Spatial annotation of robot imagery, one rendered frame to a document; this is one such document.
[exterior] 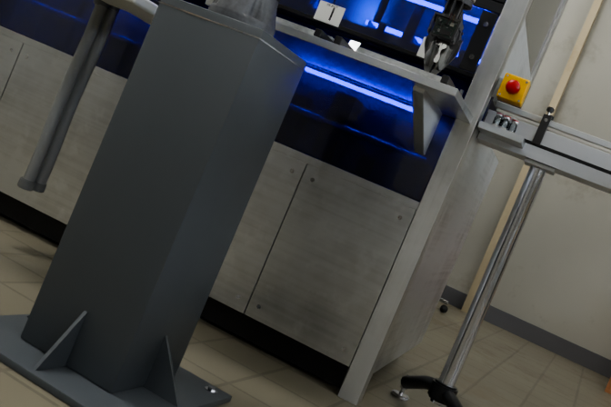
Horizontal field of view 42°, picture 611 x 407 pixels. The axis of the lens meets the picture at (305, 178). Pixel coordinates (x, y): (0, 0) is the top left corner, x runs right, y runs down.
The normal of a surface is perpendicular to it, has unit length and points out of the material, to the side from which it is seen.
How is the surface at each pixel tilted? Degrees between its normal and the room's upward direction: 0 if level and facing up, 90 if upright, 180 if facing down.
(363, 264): 90
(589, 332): 90
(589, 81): 90
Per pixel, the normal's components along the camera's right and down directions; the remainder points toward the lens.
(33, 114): -0.29, -0.10
